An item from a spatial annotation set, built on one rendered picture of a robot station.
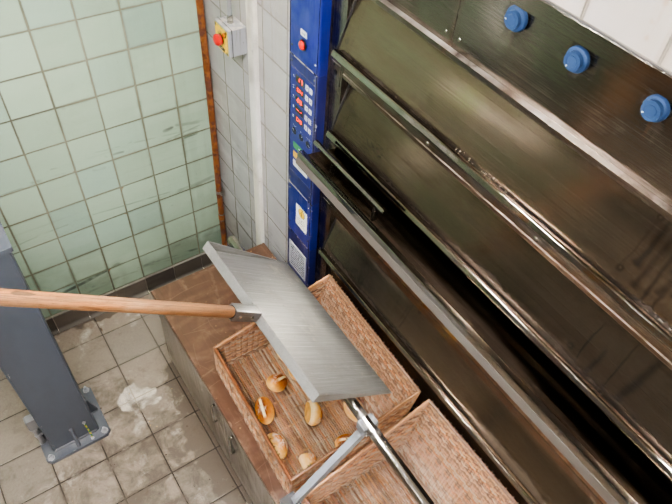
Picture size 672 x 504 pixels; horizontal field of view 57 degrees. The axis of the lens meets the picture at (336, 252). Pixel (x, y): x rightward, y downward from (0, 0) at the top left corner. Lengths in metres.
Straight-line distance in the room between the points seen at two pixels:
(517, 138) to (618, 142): 0.23
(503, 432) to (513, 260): 0.57
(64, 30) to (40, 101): 0.28
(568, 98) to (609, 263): 0.31
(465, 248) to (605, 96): 0.54
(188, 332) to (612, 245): 1.66
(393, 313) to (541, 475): 0.63
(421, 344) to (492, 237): 0.57
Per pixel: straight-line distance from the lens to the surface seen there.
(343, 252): 2.12
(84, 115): 2.58
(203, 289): 2.56
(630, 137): 1.16
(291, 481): 1.98
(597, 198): 1.24
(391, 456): 1.55
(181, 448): 2.86
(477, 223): 1.50
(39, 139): 2.59
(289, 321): 1.69
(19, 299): 1.19
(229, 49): 2.23
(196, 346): 2.41
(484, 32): 1.33
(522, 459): 1.83
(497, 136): 1.35
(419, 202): 1.61
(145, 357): 3.11
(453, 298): 1.53
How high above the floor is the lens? 2.59
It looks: 49 degrees down
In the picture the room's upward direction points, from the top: 6 degrees clockwise
